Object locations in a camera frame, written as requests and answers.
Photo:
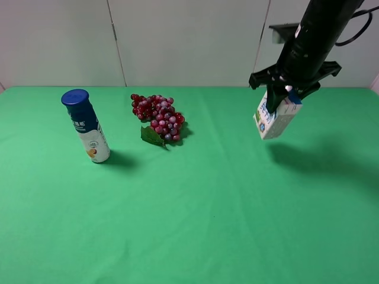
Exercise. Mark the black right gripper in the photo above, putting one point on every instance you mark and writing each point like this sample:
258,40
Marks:
276,80

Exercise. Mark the white blue milk carton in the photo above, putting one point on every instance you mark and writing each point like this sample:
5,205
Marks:
272,125

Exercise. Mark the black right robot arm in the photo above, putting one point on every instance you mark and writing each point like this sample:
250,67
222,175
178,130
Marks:
302,62

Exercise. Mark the red grape bunch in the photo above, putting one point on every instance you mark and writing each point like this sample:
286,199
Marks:
164,124

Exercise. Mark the green tablecloth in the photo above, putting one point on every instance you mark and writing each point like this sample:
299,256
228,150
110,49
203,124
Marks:
220,206

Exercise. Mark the blue white yogurt bottle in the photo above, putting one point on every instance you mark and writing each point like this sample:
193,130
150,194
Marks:
85,122

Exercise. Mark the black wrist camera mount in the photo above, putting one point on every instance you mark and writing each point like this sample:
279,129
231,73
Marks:
284,33

